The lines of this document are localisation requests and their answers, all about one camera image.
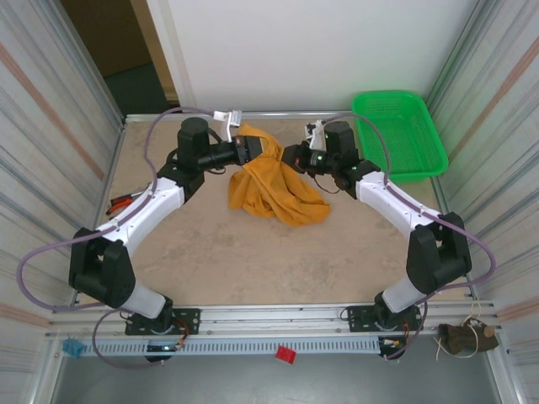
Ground red plastic block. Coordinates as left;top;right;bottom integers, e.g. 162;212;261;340
275;344;298;364

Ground aluminium table edge frame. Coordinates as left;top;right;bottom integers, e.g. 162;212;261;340
75;109;477;306

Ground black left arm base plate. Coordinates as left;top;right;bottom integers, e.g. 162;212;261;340
125;308;201;337

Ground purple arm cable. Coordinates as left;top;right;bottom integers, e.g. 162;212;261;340
16;107;220;371
328;112;498;362

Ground aluminium mounting rail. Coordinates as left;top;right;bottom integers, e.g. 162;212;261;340
45;300;504;340

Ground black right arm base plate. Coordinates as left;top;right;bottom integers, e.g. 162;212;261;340
347;303;424;333

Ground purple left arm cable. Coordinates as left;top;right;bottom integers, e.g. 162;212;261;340
16;107;220;371

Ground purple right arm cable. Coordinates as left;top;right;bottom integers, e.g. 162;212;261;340
328;112;498;362

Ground red-handled pliers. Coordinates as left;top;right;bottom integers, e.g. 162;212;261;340
107;192;144;216

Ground white slotted cable duct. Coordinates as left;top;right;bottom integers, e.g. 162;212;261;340
90;338;382;357

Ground brown pouch with string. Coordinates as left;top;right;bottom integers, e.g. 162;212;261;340
433;300;502;361

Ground green plastic basket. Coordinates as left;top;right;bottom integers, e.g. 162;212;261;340
351;90;450;184

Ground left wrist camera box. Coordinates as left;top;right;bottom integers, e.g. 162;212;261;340
213;109;243;142

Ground brown wooden door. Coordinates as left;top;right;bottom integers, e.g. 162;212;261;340
61;0;180;104

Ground yellow t-shirt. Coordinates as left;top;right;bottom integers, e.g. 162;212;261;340
227;123;332;228

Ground blue plastic clip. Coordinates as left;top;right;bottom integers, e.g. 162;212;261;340
61;338;85;359

